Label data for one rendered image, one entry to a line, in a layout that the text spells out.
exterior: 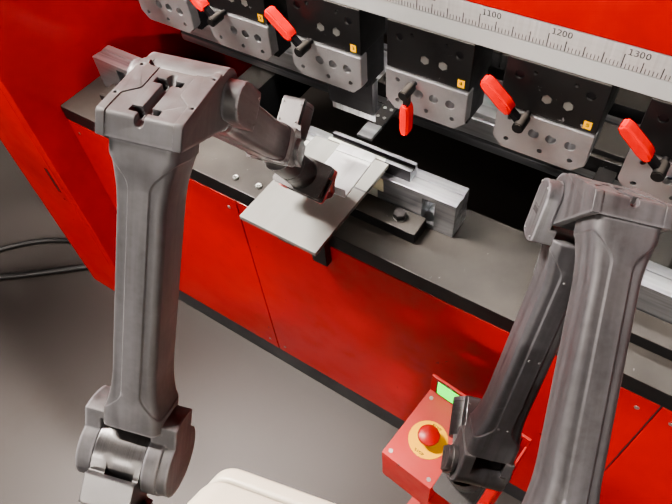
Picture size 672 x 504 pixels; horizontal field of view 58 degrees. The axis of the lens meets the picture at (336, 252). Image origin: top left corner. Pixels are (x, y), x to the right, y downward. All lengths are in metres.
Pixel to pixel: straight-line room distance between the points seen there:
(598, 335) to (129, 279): 0.42
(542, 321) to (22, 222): 2.46
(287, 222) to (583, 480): 0.74
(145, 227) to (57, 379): 1.84
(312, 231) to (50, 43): 0.92
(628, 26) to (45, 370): 2.08
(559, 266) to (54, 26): 1.40
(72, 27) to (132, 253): 1.28
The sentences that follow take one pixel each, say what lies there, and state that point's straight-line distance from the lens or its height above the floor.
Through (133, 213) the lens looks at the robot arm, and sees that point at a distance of 0.55.
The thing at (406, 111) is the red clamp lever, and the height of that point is 1.21.
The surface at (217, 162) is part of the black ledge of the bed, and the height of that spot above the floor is 0.87.
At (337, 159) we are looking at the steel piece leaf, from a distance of 1.26.
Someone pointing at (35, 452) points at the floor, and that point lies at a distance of 2.27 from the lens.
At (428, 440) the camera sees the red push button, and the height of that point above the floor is 0.81.
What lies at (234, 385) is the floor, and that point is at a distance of 2.12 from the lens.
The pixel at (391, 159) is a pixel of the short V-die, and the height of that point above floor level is 0.99.
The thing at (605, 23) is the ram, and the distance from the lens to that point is 0.88.
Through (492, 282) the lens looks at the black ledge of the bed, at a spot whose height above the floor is 0.88.
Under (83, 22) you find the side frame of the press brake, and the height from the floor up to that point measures 1.03.
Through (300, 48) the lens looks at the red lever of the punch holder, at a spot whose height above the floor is 1.26.
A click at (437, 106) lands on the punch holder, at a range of 1.05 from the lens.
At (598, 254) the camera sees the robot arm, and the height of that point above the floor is 1.42.
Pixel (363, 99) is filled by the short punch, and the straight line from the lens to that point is 1.18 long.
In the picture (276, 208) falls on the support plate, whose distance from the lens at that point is 1.18.
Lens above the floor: 1.87
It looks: 53 degrees down
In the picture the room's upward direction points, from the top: 6 degrees counter-clockwise
